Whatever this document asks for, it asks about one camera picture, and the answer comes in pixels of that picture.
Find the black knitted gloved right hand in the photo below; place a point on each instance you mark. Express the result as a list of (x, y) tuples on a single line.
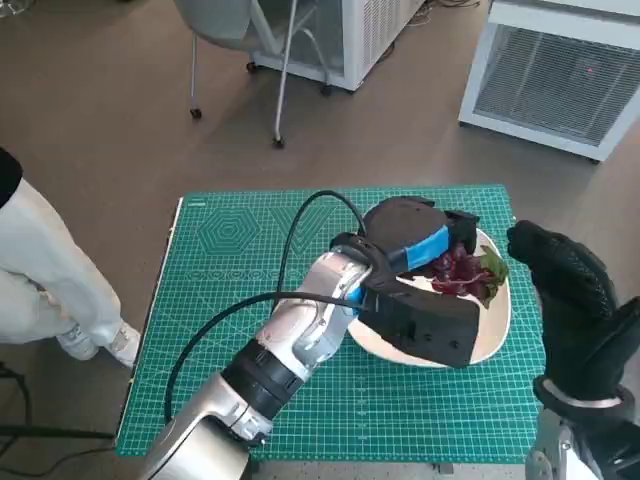
[(580, 320)]

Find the bare black left hand blue tape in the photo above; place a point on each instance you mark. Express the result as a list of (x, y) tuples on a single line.
[(400, 225)]

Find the toy red grapes bunch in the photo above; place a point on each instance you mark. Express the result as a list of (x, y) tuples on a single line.
[(462, 277)]

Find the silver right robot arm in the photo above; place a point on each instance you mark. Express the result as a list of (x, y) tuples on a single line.
[(590, 435)]

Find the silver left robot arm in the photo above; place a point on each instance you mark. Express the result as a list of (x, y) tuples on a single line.
[(300, 325)]

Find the white square plate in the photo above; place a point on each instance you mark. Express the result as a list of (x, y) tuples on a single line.
[(492, 320)]

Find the green cutting mat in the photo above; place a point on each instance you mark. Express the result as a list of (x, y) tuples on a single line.
[(225, 280)]

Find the white mesh cabinet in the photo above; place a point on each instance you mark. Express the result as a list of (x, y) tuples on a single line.
[(545, 85), (360, 35)]

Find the grey chair on castors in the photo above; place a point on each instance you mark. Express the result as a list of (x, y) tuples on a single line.
[(225, 25)]

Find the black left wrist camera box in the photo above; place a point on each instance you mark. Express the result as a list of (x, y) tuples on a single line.
[(430, 330)]

